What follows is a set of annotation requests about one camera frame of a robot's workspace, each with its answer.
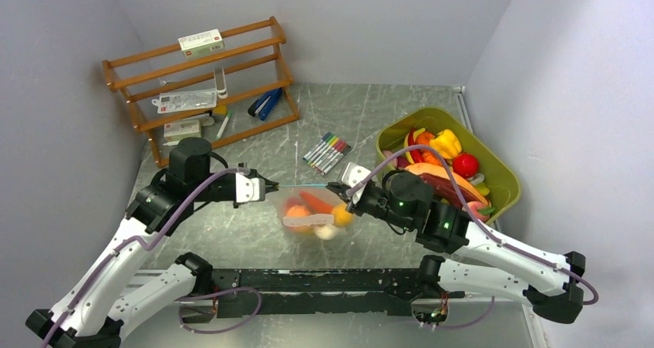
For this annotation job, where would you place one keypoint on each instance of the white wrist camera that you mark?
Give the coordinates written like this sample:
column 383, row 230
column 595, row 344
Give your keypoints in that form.
column 249, row 188
column 351, row 176

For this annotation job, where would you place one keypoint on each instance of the red toy pomegranate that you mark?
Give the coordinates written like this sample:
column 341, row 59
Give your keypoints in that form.
column 466, row 165

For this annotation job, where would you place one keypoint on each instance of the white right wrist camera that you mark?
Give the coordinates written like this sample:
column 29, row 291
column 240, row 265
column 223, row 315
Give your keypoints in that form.
column 351, row 176

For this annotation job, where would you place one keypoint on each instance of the toy peach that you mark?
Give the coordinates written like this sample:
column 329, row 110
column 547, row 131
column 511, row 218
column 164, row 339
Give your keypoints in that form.
column 295, row 219
column 481, row 210

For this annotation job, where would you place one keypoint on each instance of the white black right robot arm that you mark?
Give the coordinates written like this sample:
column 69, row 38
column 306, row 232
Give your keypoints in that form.
column 466, row 256

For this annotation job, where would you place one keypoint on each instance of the white green box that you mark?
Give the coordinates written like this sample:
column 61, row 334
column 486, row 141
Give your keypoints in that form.
column 201, row 44

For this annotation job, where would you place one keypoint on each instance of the white green marker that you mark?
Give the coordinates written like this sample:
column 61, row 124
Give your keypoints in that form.
column 223, row 125

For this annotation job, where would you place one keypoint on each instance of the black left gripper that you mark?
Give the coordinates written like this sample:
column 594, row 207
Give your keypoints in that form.
column 270, row 185

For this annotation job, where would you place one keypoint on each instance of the clear zip top bag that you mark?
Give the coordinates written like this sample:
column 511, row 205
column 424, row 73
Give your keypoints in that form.
column 289, row 195

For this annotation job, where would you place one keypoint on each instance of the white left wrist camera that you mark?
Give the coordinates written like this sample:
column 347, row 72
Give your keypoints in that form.
column 249, row 188

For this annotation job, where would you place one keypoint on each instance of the wooden three-tier rack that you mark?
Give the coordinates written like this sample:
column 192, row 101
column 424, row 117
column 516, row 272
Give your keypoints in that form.
column 250, row 64

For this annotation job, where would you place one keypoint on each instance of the orange toy tangerine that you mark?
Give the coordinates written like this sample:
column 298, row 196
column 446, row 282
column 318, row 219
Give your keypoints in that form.
column 424, row 138

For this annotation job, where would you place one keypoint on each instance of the flat white package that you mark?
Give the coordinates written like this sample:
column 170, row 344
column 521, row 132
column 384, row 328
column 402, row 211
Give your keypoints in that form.
column 173, row 102

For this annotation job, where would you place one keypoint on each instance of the small white box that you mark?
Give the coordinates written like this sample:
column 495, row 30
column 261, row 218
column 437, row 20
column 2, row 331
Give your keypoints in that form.
column 182, row 129

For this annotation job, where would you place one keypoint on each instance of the red toy chili pepper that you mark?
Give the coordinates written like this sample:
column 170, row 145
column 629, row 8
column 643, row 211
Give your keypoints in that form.
column 413, row 156

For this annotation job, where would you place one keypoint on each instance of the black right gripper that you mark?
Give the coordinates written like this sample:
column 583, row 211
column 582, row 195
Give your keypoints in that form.
column 340, row 190

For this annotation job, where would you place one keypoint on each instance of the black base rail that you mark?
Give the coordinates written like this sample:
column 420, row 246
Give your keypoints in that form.
column 330, row 291

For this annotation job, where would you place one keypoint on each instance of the coloured marker pen set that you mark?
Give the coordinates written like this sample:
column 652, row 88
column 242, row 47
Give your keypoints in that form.
column 323, row 156

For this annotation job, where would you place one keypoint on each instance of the white upright device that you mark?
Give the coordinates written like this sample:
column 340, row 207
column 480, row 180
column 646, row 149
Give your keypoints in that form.
column 220, row 83

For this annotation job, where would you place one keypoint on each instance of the orange toy papaya slice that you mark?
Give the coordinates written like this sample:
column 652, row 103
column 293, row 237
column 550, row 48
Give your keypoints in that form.
column 443, row 187

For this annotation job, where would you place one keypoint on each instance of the olive green plastic bin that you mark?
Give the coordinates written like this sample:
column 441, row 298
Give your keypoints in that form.
column 505, row 188

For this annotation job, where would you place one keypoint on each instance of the red toy carrot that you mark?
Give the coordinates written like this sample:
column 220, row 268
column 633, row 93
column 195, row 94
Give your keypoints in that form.
column 316, row 204

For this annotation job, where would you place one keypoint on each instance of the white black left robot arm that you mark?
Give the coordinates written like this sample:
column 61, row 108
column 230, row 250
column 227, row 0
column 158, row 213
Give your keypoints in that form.
column 95, row 312

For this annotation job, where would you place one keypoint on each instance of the yellow toy mango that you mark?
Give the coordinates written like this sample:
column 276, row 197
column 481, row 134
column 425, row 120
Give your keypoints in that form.
column 341, row 216

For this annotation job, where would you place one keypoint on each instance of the blue stapler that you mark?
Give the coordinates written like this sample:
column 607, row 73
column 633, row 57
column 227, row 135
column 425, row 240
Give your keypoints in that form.
column 262, row 107

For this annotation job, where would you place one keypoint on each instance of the yellow toy bell pepper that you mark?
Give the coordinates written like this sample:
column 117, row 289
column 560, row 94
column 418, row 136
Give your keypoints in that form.
column 447, row 144

